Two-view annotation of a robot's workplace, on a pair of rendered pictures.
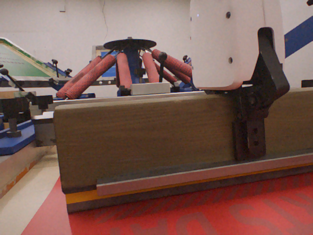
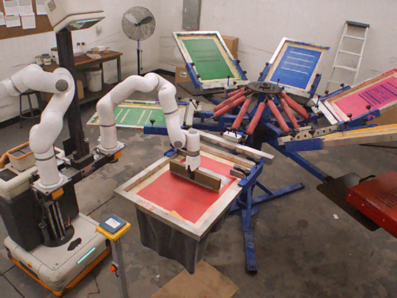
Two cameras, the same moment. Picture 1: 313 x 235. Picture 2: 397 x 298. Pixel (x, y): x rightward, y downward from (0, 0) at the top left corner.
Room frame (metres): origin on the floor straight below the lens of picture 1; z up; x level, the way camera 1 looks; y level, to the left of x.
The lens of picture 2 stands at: (-0.87, -1.10, 2.05)
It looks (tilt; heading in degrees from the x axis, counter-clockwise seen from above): 30 degrees down; 42
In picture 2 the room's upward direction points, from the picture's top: 4 degrees clockwise
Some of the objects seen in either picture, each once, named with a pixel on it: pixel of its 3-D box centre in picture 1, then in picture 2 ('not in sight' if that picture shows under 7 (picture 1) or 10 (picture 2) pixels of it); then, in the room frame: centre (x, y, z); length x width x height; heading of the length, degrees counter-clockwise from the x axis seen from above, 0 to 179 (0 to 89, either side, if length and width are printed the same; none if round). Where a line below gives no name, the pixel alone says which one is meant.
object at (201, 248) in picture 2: not in sight; (214, 226); (0.22, -0.29, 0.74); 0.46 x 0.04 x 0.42; 12
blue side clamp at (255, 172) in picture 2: not in sight; (250, 176); (0.52, -0.30, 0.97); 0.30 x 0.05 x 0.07; 12
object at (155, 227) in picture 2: not in sight; (164, 234); (-0.05, -0.14, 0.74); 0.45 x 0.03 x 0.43; 102
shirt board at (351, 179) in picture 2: not in sight; (312, 167); (1.05, -0.50, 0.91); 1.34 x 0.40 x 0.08; 72
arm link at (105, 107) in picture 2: not in sight; (107, 110); (-0.08, 0.35, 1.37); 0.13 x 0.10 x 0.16; 36
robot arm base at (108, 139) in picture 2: not in sight; (107, 134); (-0.09, 0.35, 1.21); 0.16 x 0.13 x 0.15; 105
